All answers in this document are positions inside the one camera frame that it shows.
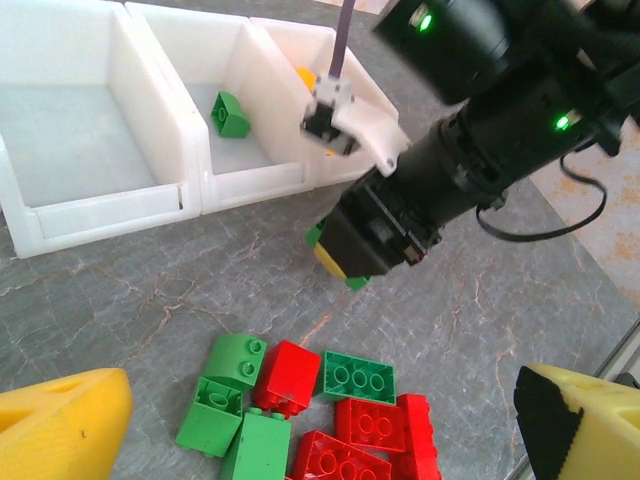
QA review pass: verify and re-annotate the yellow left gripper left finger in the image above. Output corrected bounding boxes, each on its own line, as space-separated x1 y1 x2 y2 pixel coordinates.
0 366 134 480

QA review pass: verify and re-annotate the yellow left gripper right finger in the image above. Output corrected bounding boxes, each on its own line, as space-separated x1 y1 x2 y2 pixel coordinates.
514 362 640 480

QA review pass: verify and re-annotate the green two-by-three lego brick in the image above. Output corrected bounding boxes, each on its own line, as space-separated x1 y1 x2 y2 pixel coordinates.
314 349 398 406

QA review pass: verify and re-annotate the red two-by-two lego brick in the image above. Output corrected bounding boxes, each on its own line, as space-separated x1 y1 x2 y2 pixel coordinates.
251 339 323 419

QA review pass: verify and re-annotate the green sloped lego brick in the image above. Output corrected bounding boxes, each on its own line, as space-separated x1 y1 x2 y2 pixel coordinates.
209 90 253 140

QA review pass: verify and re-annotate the red two-by-four lego brick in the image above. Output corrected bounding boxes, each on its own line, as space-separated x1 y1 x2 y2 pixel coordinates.
292 429 394 480

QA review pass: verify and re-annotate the white plastic bin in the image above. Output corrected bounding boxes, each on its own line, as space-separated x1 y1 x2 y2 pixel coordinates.
0 0 202 260
249 17 401 189
124 2 316 216

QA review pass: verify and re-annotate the green two-by-two lego brick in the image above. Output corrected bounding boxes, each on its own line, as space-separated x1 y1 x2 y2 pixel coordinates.
218 407 293 480
174 377 245 459

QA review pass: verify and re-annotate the green curved lego brick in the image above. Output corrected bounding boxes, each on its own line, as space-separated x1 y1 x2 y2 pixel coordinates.
203 332 269 394

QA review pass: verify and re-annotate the aluminium frame rail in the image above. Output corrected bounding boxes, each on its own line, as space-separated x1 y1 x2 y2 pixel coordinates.
499 319 640 480

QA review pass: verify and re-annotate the thin black cable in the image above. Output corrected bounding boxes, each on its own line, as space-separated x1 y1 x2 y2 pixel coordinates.
474 153 609 245

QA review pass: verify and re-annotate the purple camera cable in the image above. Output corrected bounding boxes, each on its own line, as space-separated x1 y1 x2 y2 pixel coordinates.
329 0 358 79

